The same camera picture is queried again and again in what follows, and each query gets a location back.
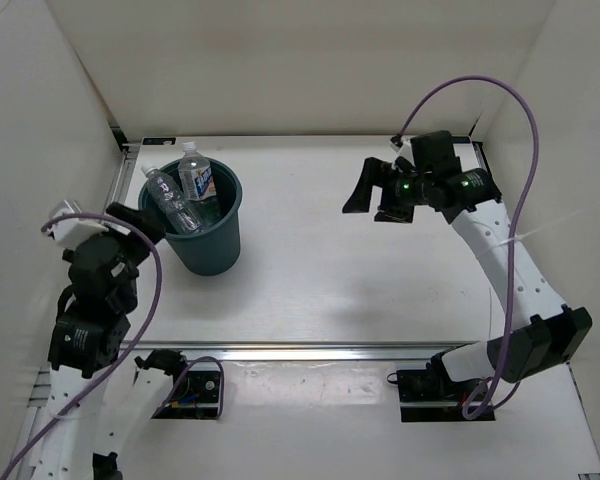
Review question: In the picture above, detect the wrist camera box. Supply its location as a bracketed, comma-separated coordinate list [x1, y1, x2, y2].
[64, 234, 126, 301]
[410, 130, 462, 178]

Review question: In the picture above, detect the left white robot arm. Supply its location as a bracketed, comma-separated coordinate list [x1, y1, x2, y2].
[1, 201, 190, 479]

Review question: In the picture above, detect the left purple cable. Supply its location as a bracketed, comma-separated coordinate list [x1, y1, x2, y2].
[0, 212, 226, 480]

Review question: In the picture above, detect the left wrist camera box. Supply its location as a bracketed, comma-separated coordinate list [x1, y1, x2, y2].
[64, 234, 126, 301]

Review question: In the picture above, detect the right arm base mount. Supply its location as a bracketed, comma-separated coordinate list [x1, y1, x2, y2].
[386, 370, 479, 423]

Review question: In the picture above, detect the clear unlabelled plastic bottle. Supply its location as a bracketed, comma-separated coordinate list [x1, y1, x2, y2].
[141, 164, 203, 235]

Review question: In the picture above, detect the dark green plastic bin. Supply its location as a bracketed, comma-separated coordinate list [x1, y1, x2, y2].
[138, 159, 243, 276]

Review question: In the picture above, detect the purple cable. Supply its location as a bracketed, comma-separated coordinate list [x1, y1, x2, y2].
[389, 75, 539, 419]
[0, 212, 226, 480]

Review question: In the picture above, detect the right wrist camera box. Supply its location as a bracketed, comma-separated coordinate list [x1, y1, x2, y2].
[410, 130, 462, 178]

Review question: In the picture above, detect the aluminium table front rail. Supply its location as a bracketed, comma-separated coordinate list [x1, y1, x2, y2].
[133, 341, 464, 362]

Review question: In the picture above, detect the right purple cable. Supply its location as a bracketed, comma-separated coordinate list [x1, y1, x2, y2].
[389, 75, 539, 419]

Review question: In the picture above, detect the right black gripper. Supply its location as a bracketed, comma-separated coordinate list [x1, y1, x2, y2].
[342, 158, 433, 224]

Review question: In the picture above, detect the white blue label bottle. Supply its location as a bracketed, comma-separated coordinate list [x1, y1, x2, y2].
[178, 142, 222, 226]

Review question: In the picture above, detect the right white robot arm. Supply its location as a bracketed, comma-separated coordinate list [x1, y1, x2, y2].
[342, 154, 592, 400]

